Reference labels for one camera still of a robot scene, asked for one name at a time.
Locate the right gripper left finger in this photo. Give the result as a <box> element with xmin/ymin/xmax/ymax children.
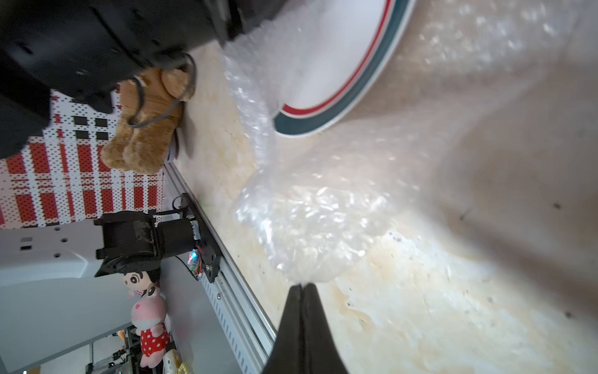
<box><xmin>262</xmin><ymin>285</ymin><xmax>303</xmax><ymax>374</ymax></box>

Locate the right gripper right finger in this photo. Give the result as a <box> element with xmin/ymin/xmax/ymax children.
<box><xmin>302</xmin><ymin>284</ymin><xmax>348</xmax><ymax>374</ymax></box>

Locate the clear bubble wrap sheet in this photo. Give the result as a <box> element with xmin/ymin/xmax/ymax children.
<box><xmin>222</xmin><ymin>1</ymin><xmax>597</xmax><ymax>283</ymax></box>

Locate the white plate green red rim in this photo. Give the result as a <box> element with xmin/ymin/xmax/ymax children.
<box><xmin>273</xmin><ymin>1</ymin><xmax>416</xmax><ymax>137</ymax></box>

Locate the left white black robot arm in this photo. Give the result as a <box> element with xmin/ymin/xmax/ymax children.
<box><xmin>1</xmin><ymin>1</ymin><xmax>284</xmax><ymax>286</ymax></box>

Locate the pink doll red dress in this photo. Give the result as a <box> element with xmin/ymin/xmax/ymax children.
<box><xmin>124</xmin><ymin>270</ymin><xmax>171</xmax><ymax>369</ymax></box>

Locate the brown teddy bear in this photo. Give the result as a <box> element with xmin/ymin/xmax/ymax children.
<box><xmin>101</xmin><ymin>67</ymin><xmax>195</xmax><ymax>175</ymax></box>

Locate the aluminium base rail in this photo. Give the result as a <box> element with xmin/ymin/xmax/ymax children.
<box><xmin>162</xmin><ymin>164</ymin><xmax>276</xmax><ymax>373</ymax></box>

